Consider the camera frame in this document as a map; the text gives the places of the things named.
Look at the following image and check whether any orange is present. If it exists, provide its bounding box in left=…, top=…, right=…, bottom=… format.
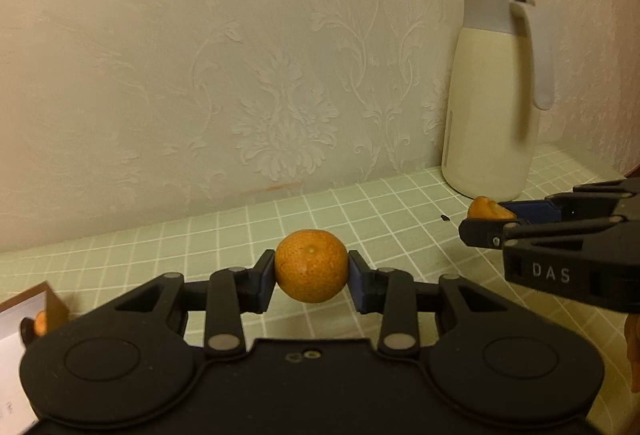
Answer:
left=274, top=229, right=348, bottom=304

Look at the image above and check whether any dark brown date fruit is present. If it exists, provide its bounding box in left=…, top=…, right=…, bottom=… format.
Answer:
left=20, top=317, right=37, bottom=347

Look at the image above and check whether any right hand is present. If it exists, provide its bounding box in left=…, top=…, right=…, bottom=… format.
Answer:
left=624, top=315, right=640, bottom=393

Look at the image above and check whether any white shallow cardboard tray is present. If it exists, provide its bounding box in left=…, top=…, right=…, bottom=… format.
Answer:
left=1, top=281, right=70, bottom=434

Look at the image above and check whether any small orange tangerine piece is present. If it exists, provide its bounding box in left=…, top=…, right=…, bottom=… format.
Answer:
left=466, top=196, right=518, bottom=221

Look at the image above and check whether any white thermos jug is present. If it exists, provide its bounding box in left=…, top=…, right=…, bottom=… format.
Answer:
left=442, top=0, right=554, bottom=201

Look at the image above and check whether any small orange fruit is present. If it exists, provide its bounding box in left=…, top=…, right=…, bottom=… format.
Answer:
left=34, top=311, right=48, bottom=337

